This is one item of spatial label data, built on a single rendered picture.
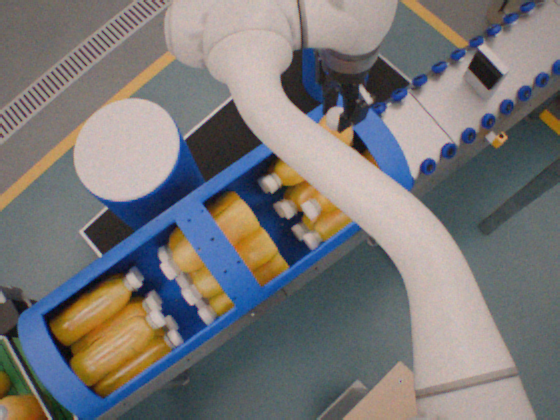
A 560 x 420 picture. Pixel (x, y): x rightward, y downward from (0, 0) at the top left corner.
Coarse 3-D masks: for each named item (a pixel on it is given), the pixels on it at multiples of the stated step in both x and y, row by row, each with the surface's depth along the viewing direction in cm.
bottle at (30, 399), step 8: (0, 400) 114; (8, 400) 114; (16, 400) 115; (24, 400) 117; (32, 400) 121; (48, 400) 129; (8, 408) 112; (16, 408) 113; (24, 408) 116; (32, 408) 119; (40, 408) 123; (8, 416) 112; (16, 416) 113; (24, 416) 115; (32, 416) 119; (40, 416) 123
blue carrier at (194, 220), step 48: (384, 144) 112; (192, 192) 117; (240, 192) 132; (144, 240) 110; (192, 240) 107; (288, 240) 134; (336, 240) 116; (144, 288) 131; (240, 288) 109; (48, 336) 102; (192, 336) 124; (48, 384) 100; (144, 384) 113
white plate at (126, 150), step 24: (96, 120) 137; (120, 120) 137; (144, 120) 136; (168, 120) 136; (96, 144) 135; (120, 144) 135; (144, 144) 134; (168, 144) 134; (96, 168) 133; (120, 168) 133; (144, 168) 133; (168, 168) 132; (96, 192) 131; (120, 192) 131; (144, 192) 131
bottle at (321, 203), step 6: (366, 150) 121; (366, 156) 119; (372, 162) 118; (378, 168) 118; (318, 192) 118; (318, 198) 117; (324, 198) 117; (312, 204) 118; (318, 204) 118; (324, 204) 117; (330, 204) 117; (318, 210) 118; (324, 210) 119; (330, 210) 118
